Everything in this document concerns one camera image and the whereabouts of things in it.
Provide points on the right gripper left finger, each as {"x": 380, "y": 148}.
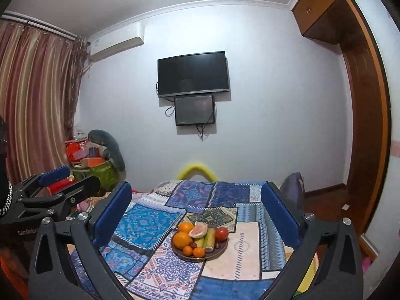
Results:
{"x": 52, "y": 274}

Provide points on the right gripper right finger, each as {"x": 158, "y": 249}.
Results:
{"x": 339, "y": 276}

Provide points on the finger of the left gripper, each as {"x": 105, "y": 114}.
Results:
{"x": 53, "y": 174}
{"x": 59, "y": 205}

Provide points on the large orange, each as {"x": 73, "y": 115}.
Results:
{"x": 181, "y": 240}

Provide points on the small tangerine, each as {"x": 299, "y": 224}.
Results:
{"x": 198, "y": 252}
{"x": 187, "y": 251}

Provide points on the medium orange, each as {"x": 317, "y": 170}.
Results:
{"x": 185, "y": 227}

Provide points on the dark purple ceramic plate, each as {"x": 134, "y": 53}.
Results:
{"x": 208, "y": 255}

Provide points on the red tomato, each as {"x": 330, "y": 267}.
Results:
{"x": 221, "y": 234}

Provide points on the yellow sugarcane piece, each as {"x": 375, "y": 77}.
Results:
{"x": 209, "y": 240}
{"x": 200, "y": 242}

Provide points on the peeled pomelo piece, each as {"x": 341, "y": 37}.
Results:
{"x": 199, "y": 231}

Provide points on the red box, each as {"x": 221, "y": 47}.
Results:
{"x": 60, "y": 185}

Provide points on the green storage box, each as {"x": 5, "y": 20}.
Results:
{"x": 105, "y": 172}

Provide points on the grey plush toy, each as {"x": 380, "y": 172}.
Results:
{"x": 111, "y": 147}

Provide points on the patchwork patterned tablecloth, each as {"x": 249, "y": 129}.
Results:
{"x": 140, "y": 255}

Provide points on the purple grey chair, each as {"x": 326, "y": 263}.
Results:
{"x": 293, "y": 189}

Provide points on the striped brown curtain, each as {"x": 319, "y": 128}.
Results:
{"x": 40, "y": 82}

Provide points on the yellow chair back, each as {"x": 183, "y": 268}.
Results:
{"x": 197, "y": 169}

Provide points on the brown wooden door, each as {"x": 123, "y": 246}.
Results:
{"x": 371, "y": 114}

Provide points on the white air conditioner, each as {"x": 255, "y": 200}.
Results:
{"x": 116, "y": 41}

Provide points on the brown wooden overhead cabinet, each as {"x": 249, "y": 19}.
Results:
{"x": 322, "y": 20}

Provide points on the small black wall monitor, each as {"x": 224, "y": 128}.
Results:
{"x": 194, "y": 110}

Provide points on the black wall television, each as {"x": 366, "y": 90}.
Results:
{"x": 196, "y": 73}

